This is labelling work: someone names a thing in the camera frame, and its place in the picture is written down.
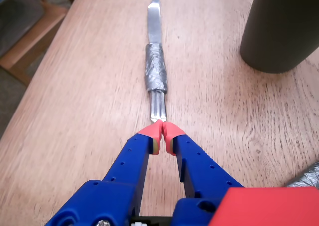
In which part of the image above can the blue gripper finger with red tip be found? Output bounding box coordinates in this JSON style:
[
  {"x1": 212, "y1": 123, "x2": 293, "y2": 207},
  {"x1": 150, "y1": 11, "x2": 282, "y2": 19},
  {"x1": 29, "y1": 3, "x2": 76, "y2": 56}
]
[
  {"x1": 44, "y1": 120, "x2": 164, "y2": 226},
  {"x1": 161, "y1": 121, "x2": 245, "y2": 226}
]

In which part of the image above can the metal fork taped handle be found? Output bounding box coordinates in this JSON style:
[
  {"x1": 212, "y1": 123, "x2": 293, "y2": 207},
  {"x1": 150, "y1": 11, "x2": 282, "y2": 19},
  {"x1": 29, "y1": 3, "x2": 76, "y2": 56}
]
[{"x1": 284, "y1": 161, "x2": 319, "y2": 188}]

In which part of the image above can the gray plastic cup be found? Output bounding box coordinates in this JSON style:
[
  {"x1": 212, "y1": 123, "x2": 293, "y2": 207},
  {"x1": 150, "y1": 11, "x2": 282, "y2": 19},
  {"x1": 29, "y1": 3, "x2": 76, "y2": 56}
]
[{"x1": 240, "y1": 0, "x2": 319, "y2": 74}]

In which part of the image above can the wooden chair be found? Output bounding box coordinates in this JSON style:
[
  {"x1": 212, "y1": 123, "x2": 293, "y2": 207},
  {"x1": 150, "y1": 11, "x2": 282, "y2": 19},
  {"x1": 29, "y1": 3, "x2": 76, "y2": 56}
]
[{"x1": 0, "y1": 0, "x2": 69, "y2": 86}]

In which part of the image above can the red camera mount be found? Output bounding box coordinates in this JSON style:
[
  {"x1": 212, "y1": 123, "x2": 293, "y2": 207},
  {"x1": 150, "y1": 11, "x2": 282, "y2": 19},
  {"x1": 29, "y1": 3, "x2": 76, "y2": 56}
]
[{"x1": 208, "y1": 186, "x2": 319, "y2": 226}]

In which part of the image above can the metal knife taped handle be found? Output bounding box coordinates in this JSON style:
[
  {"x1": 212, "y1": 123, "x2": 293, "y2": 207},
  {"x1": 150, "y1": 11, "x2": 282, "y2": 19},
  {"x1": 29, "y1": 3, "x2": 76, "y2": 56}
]
[{"x1": 144, "y1": 0, "x2": 168, "y2": 124}]

